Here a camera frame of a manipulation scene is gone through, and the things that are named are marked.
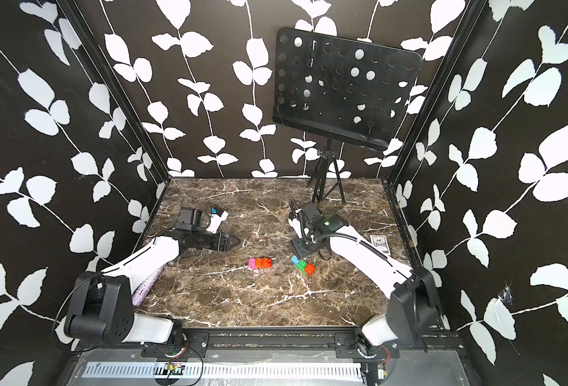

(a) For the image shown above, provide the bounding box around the orange lego brick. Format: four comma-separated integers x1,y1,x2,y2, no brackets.
255,257,272,270

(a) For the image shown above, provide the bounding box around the white perforated cable duct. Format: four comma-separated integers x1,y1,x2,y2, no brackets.
80,362,362,381

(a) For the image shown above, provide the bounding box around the red lego brick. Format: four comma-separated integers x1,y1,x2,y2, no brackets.
304,263,316,275

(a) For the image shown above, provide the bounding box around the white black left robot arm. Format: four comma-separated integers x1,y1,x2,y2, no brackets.
60,207,241,347

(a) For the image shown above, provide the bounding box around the green lego brick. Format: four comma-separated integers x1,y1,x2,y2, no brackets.
296,261,307,272

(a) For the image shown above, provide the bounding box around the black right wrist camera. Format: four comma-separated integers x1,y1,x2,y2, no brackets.
298,202,325,233

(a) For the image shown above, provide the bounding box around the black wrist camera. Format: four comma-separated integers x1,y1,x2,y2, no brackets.
298,202,325,233
173,207,202,233

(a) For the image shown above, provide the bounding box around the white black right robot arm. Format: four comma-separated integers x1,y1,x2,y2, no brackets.
289,199,443,356

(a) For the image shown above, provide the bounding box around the black mounting rail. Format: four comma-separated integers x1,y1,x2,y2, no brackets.
141,327,468,360

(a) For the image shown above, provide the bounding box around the black music stand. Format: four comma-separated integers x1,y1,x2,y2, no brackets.
273,27,423,204

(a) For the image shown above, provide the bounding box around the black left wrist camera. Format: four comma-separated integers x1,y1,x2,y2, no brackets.
173,207,202,233

